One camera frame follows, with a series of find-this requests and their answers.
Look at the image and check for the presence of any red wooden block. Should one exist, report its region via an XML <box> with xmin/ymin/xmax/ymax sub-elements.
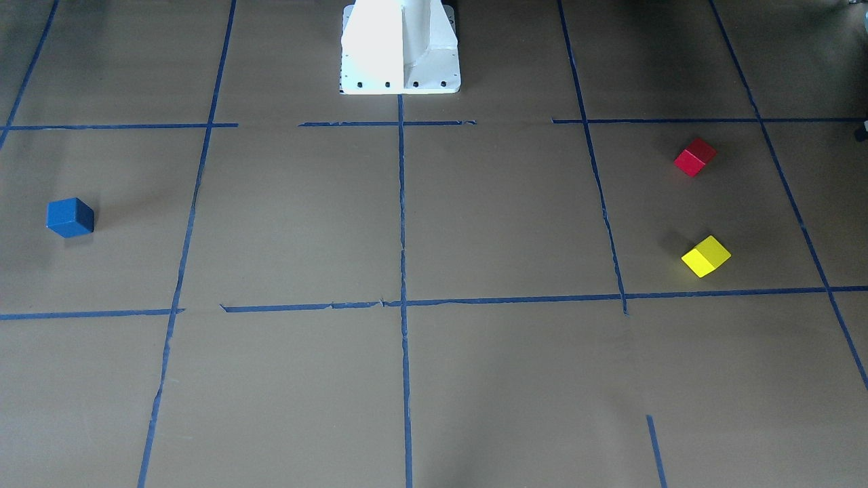
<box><xmin>673</xmin><ymin>137</ymin><xmax>718</xmax><ymax>178</ymax></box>

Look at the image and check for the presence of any blue wooden block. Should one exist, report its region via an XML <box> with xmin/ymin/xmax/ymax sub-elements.
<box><xmin>45</xmin><ymin>197</ymin><xmax>95</xmax><ymax>239</ymax></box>

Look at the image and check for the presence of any yellow wooden block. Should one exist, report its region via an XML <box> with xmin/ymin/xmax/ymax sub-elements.
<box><xmin>681</xmin><ymin>235</ymin><xmax>732</xmax><ymax>278</ymax></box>

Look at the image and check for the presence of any white camera post with base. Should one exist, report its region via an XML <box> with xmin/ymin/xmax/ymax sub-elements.
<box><xmin>339</xmin><ymin>1</ymin><xmax>462</xmax><ymax>96</ymax></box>

